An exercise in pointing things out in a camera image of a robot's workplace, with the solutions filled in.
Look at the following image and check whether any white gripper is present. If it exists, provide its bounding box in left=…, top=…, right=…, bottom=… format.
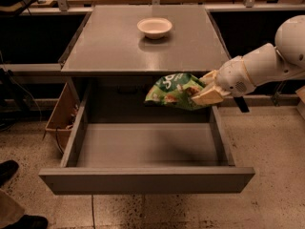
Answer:
left=192, top=56, right=255, bottom=106

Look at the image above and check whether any green rice chip bag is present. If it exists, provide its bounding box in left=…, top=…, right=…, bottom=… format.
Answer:
left=145, top=73, right=206, bottom=111

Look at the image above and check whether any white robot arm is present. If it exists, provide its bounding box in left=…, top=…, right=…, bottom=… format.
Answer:
left=192, top=15, right=305, bottom=106

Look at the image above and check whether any grey drawer cabinet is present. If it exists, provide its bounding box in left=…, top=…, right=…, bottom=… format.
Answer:
left=62, top=5, right=229, bottom=123

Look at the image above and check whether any open grey top drawer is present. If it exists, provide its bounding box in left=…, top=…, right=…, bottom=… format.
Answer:
left=39, top=83, right=254, bottom=195

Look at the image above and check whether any white paper bowl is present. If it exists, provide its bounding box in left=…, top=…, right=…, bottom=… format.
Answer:
left=137, top=17, right=173, bottom=39

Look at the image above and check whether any cardboard box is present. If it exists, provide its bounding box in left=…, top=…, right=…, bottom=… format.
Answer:
left=45, top=83, right=78, bottom=153

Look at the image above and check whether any black shoe upper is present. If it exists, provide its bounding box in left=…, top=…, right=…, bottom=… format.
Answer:
left=0, top=160, right=19, bottom=186

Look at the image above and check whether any black shoe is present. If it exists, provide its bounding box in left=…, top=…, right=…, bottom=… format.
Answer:
left=0, top=160, right=19, bottom=186
left=4, top=215, right=49, bottom=229

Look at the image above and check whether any black shoe lower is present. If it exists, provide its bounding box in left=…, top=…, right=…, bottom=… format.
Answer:
left=4, top=215, right=49, bottom=229

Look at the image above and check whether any beige trouser leg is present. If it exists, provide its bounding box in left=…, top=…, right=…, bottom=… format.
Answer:
left=0, top=189, right=25, bottom=229

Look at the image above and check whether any black drawer handle left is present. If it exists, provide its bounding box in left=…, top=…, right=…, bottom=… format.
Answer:
left=117, top=86, right=137, bottom=94

